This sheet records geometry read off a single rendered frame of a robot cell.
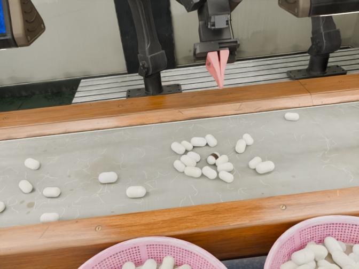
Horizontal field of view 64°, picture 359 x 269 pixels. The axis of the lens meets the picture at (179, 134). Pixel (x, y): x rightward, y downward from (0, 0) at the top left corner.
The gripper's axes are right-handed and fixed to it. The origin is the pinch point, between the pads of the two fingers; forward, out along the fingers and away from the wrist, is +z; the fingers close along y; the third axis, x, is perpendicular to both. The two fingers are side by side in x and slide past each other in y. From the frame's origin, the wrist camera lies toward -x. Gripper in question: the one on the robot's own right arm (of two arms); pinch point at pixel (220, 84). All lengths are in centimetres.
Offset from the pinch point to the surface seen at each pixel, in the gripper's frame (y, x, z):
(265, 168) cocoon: 5.2, -4.0, 20.1
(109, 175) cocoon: -25.3, -2.5, 17.9
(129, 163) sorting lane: -22.1, 2.6, 14.9
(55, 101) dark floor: -112, 177, -77
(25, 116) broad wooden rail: -51, 15, -3
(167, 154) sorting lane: -13.7, 3.6, 13.8
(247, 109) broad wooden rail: 8.0, 11.8, 2.7
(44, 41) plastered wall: -111, 155, -121
